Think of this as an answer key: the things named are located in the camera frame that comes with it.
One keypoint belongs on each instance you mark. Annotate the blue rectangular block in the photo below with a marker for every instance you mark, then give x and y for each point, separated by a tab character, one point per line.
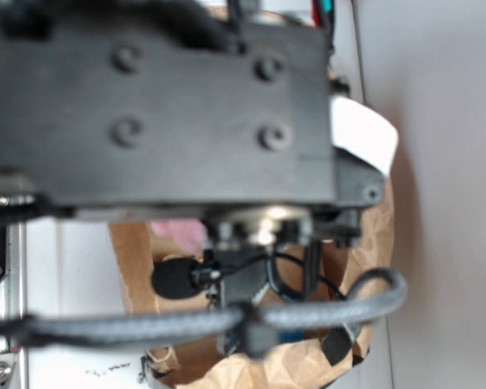
231	342

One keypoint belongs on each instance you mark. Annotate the aluminium frame rail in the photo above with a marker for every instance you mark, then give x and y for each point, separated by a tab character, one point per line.
13	299

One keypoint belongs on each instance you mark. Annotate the pink plush bunny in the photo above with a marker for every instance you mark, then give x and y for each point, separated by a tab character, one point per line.
188	234

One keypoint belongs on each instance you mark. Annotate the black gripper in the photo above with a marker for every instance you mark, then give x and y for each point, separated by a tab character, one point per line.
249	276

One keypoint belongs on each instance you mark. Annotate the white plastic tray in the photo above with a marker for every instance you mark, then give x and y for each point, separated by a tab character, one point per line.
72	272

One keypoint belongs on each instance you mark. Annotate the brown paper bag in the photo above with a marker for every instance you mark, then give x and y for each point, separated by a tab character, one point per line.
318	360

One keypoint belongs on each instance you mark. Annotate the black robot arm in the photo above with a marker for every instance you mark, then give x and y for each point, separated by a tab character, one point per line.
143	110

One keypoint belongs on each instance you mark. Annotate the black foam microphone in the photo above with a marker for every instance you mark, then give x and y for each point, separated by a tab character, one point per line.
182	278

